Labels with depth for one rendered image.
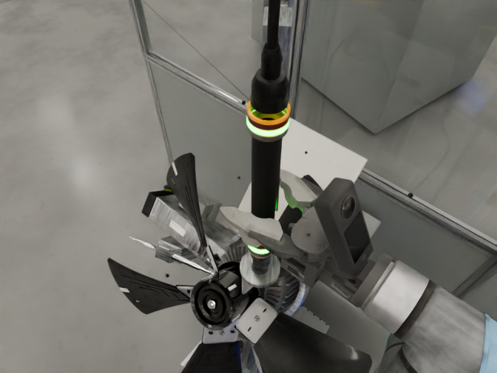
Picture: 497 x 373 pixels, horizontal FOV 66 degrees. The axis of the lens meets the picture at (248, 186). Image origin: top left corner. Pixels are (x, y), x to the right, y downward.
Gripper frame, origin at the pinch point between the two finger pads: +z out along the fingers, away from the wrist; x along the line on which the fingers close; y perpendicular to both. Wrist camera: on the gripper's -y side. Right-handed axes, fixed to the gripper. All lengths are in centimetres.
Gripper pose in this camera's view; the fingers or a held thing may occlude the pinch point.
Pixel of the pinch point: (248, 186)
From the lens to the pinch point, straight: 51.4
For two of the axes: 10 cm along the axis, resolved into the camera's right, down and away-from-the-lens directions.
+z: -7.7, -5.1, 3.9
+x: 6.4, -6.1, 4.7
